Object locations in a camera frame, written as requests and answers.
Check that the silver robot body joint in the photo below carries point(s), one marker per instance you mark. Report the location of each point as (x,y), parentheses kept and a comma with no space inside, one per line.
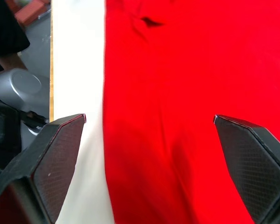
(18,86)

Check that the person's black shirt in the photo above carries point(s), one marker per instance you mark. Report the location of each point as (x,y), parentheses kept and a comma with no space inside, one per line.
(4,25)

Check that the red t-shirt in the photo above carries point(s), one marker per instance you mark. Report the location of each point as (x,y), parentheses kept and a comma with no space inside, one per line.
(189,105)

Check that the red-brown box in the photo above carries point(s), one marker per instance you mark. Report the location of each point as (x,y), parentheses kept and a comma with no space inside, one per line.
(31,10)

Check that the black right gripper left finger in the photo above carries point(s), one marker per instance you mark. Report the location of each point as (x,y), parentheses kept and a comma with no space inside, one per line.
(53,158)

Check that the black robot body part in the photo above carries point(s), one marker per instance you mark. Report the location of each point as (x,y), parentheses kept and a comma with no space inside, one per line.
(3,130)

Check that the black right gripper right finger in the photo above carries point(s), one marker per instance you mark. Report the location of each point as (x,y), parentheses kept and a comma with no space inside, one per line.
(254,163)

